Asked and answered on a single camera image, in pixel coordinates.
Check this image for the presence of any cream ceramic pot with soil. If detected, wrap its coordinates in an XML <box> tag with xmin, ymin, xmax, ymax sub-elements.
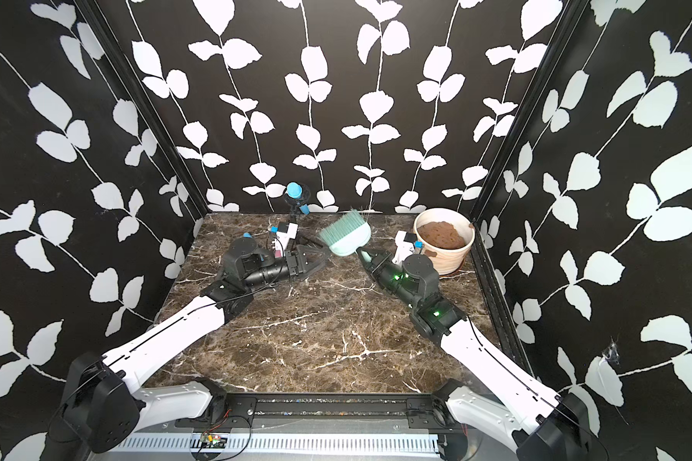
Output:
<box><xmin>413</xmin><ymin>209</ymin><xmax>476</xmax><ymax>276</ymax></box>

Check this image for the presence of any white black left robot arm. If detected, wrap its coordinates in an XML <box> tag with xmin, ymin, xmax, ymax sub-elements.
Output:
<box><xmin>47</xmin><ymin>235</ymin><xmax>331</xmax><ymax>453</ymax></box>

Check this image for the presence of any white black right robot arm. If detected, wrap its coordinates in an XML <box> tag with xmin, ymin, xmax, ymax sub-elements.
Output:
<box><xmin>356</xmin><ymin>247</ymin><xmax>609</xmax><ymax>460</ymax></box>

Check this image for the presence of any black tripod microphone stand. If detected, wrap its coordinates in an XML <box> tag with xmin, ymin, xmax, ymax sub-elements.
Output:
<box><xmin>284</xmin><ymin>195</ymin><xmax>311</xmax><ymax>248</ymax></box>

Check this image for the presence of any blue microphone on stand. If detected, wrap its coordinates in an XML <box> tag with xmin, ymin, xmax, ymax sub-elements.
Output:
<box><xmin>284</xmin><ymin>182</ymin><xmax>311</xmax><ymax>216</ymax></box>

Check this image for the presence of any white perforated strip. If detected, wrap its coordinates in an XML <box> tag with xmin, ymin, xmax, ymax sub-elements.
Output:
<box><xmin>111</xmin><ymin>432</ymin><xmax>440</xmax><ymax>456</ymax></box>

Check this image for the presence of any small circuit board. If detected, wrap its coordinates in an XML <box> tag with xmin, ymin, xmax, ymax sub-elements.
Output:
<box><xmin>196</xmin><ymin>434</ymin><xmax>228</xmax><ymax>451</ymax></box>

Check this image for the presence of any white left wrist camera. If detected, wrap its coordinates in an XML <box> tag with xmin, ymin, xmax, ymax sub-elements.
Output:
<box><xmin>269</xmin><ymin>223</ymin><xmax>298</xmax><ymax>255</ymax></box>

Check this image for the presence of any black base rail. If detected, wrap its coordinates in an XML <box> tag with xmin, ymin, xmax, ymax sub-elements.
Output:
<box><xmin>174</xmin><ymin>393</ymin><xmax>467</xmax><ymax>433</ymax></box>

